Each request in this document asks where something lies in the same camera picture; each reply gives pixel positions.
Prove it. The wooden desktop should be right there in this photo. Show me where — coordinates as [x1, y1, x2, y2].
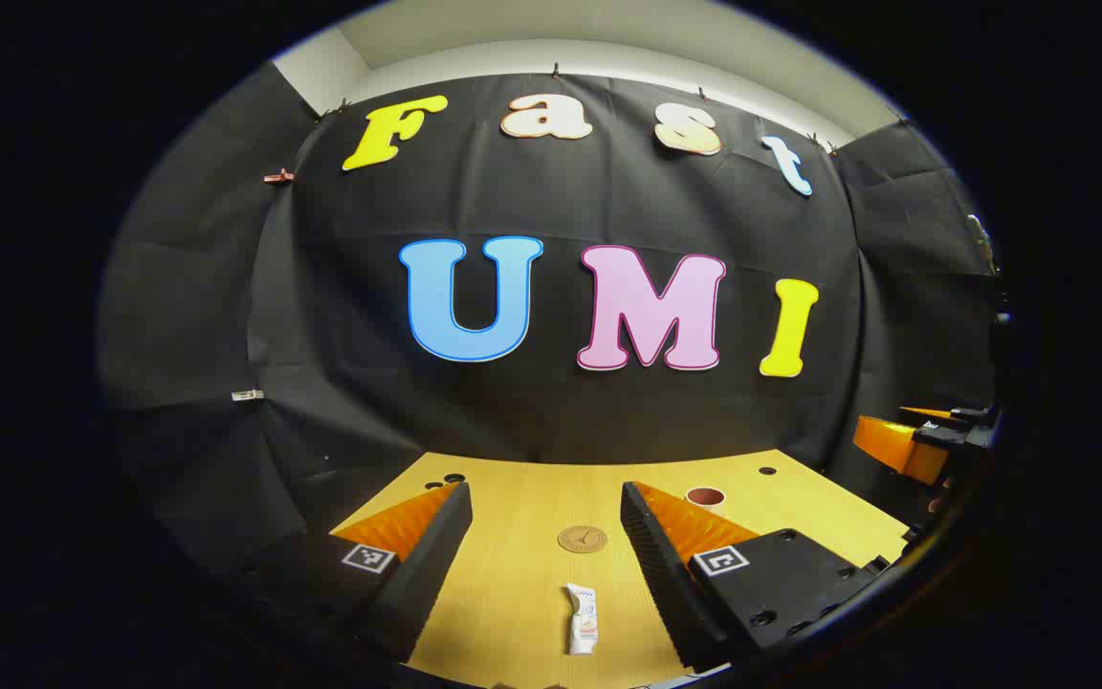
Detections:
[329, 450, 911, 689]

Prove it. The round brown coaster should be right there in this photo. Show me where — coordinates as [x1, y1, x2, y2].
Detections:
[557, 524, 608, 554]

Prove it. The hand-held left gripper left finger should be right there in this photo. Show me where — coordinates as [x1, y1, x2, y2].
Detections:
[259, 481, 474, 663]

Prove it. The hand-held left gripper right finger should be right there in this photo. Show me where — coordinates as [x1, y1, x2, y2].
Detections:
[620, 481, 896, 673]

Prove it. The white toothpaste tube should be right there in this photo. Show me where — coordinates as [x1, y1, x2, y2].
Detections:
[565, 583, 600, 656]

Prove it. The black backdrop cloth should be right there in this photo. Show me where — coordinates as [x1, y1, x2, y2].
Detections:
[97, 62, 1006, 575]

